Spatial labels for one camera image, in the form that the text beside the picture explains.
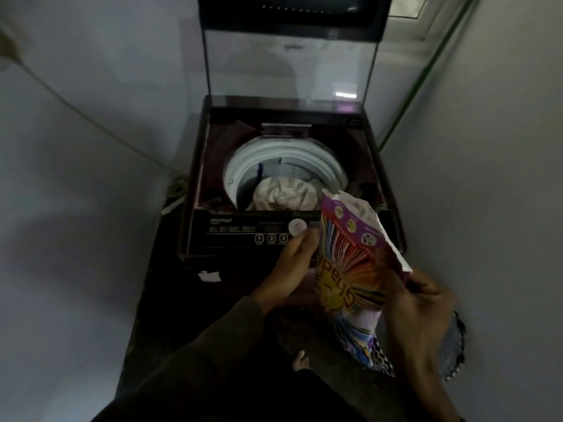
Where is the person's right hand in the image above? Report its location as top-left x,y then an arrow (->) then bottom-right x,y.
377,258 -> 461,372

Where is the person's left hand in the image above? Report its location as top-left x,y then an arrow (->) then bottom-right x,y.
252,228 -> 320,318

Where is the colourful detergent packet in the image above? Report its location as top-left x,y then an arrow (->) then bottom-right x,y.
314,189 -> 414,372

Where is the person's left forearm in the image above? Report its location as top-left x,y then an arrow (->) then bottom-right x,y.
90,296 -> 270,422

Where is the person's right forearm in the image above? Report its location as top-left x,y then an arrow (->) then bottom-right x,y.
395,359 -> 464,422

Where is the beige crumpled laundry cloth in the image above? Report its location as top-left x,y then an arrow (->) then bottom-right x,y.
246,176 -> 323,212

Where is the dark maroon top-load washing machine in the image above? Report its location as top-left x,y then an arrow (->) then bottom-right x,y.
177,95 -> 408,277

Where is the white washer drum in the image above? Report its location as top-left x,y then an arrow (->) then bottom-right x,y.
222,135 -> 351,212

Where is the transparent washing machine lid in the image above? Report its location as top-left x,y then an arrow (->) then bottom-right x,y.
196,0 -> 393,115

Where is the green pipe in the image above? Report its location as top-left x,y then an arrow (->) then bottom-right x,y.
378,0 -> 480,150

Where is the white coiled hose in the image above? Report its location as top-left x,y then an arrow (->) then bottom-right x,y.
160,175 -> 191,216

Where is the white cable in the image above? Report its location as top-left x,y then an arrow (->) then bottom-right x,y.
0,28 -> 187,178

